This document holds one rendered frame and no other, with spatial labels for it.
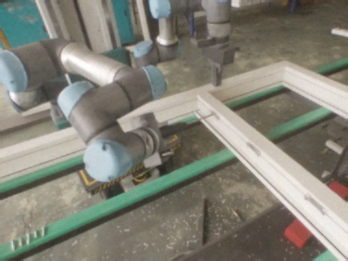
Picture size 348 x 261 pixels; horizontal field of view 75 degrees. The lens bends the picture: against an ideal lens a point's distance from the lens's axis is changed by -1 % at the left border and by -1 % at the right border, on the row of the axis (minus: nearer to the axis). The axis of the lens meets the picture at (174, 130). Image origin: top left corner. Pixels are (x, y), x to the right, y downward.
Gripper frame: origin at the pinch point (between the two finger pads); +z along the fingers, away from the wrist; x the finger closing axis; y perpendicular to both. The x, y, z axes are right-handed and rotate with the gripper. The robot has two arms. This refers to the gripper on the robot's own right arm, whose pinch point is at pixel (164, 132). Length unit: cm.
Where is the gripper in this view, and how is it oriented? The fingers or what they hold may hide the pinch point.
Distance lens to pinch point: 68.5
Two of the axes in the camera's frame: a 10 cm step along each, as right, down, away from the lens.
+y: 8.9, -2.8, -3.5
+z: 3.2, -1.7, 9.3
